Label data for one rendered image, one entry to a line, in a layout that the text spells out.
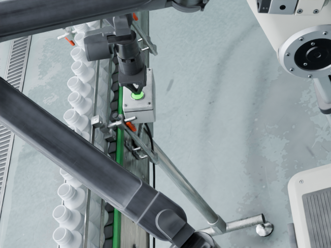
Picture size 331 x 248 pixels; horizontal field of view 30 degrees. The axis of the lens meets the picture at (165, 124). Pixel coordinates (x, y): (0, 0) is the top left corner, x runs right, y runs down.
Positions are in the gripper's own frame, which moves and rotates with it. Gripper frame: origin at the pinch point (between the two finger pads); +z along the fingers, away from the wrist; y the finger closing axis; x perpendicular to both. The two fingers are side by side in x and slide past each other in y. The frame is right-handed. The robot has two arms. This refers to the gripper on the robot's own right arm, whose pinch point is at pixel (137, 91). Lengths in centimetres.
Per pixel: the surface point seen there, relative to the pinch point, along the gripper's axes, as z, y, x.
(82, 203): 5.8, 29.6, -14.0
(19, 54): 156, -188, -105
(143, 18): 28, -61, -3
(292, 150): 101, -50, 52
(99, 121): 4.9, 5.0, -10.8
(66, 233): 1.9, 39.7, -15.9
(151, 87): 1.6, -2.6, 3.7
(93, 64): 6.5, -18.3, -14.1
